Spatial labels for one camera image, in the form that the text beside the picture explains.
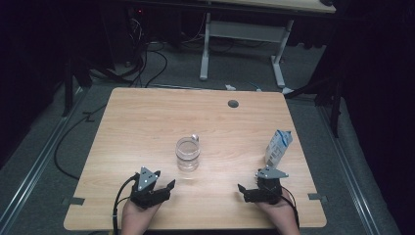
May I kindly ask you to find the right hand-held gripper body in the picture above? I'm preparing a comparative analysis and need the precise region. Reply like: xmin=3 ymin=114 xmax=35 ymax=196
xmin=244 ymin=165 xmax=290 ymax=206

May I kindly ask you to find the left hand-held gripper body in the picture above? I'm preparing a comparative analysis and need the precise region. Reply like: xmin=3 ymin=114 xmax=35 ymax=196
xmin=130 ymin=165 xmax=171 ymax=210

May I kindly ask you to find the blue white pouch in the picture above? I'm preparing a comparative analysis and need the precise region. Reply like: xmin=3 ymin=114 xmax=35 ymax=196
xmin=264 ymin=129 xmax=294 ymax=169

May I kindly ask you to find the clear glass jar with lid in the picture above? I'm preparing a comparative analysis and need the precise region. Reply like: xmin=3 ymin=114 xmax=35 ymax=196
xmin=175 ymin=133 xmax=201 ymax=172

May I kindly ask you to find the person's right hand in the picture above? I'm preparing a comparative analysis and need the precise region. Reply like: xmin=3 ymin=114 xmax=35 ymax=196
xmin=256 ymin=189 xmax=301 ymax=235

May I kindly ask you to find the person's left hand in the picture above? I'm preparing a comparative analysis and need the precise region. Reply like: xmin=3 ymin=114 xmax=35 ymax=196
xmin=120 ymin=197 xmax=161 ymax=235

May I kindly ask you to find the black metal stand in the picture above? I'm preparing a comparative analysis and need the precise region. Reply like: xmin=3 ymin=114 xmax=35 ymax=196
xmin=283 ymin=74 xmax=344 ymax=139
xmin=61 ymin=58 xmax=94 ymax=118

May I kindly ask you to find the white-framed desk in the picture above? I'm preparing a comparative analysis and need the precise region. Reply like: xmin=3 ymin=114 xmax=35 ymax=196
xmin=199 ymin=0 xmax=337 ymax=96

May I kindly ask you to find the dark device with red light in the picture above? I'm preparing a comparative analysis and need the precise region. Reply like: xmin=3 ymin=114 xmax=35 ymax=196
xmin=128 ymin=6 xmax=147 ymax=24

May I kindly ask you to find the right hand-held gripper black cable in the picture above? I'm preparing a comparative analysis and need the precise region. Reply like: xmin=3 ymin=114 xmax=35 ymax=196
xmin=280 ymin=185 xmax=301 ymax=229

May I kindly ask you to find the hand-held gripper black cable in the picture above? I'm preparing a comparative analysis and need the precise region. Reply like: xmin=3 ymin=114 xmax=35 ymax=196
xmin=280 ymin=185 xmax=301 ymax=229
xmin=112 ymin=174 xmax=140 ymax=235

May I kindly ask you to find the left hand-held gripper black cable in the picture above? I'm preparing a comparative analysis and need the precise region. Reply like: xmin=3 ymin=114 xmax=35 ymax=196
xmin=112 ymin=174 xmax=140 ymax=235

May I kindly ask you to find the metal floor rail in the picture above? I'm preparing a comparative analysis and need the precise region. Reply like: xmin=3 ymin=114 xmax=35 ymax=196
xmin=317 ymin=104 xmax=382 ymax=235
xmin=0 ymin=87 xmax=88 ymax=235

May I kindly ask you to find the long black floor cable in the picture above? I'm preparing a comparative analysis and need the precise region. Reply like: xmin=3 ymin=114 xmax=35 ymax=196
xmin=53 ymin=103 xmax=109 ymax=181

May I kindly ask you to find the looped black floor cable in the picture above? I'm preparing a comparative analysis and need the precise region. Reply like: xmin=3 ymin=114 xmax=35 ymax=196
xmin=143 ymin=48 xmax=169 ymax=88

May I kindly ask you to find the bundle of dark cables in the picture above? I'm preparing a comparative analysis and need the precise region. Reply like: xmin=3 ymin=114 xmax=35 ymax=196
xmin=125 ymin=13 xmax=150 ymax=86

